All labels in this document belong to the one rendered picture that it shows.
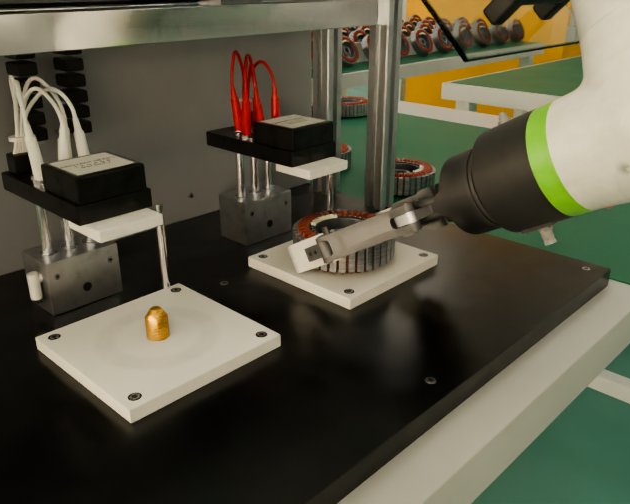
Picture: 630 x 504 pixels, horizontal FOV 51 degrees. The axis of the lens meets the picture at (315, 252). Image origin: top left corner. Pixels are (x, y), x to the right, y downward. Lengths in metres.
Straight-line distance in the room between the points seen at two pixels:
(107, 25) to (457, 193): 0.33
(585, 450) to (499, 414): 1.25
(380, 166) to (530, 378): 0.40
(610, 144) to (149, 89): 0.53
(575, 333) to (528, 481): 1.00
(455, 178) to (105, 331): 0.33
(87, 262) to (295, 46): 0.46
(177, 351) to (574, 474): 1.29
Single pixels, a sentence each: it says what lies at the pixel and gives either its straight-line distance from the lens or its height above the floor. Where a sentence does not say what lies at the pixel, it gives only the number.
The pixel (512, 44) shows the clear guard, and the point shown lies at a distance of 0.63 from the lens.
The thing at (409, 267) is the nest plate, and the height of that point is 0.78.
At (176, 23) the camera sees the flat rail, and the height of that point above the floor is 1.03.
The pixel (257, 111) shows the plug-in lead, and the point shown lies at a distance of 0.76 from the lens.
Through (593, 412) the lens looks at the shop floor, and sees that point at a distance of 1.94.
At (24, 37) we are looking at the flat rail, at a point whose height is 1.02.
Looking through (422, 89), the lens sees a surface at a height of 0.36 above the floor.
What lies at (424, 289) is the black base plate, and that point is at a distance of 0.69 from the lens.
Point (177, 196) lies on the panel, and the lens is 0.87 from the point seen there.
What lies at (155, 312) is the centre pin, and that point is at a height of 0.81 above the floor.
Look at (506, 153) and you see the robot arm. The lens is 0.54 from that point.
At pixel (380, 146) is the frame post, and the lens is 0.89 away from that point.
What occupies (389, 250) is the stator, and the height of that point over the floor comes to 0.80.
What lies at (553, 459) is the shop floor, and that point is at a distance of 1.74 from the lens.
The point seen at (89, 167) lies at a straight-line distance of 0.59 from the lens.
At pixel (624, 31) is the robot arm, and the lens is 0.52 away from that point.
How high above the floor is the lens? 1.07
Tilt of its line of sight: 23 degrees down
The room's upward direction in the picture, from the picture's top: straight up
